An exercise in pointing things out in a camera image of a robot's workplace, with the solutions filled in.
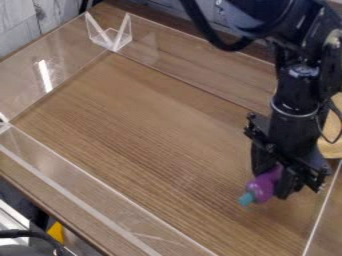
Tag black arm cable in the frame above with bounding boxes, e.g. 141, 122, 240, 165
313, 99, 342, 145

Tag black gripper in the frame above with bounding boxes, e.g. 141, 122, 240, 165
244, 111, 332, 200

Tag purple toy eggplant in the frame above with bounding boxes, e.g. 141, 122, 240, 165
237, 164, 283, 207

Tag brown wooden bowl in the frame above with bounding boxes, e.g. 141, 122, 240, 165
317, 93, 342, 159

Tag yellow and black device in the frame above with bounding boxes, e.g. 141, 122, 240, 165
25, 219, 90, 256

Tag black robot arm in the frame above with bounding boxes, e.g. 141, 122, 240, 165
180, 0, 342, 205

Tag clear acrylic tray walls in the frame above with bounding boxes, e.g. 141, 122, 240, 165
0, 2, 342, 256

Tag clear acrylic corner bracket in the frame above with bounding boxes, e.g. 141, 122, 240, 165
84, 13, 132, 52

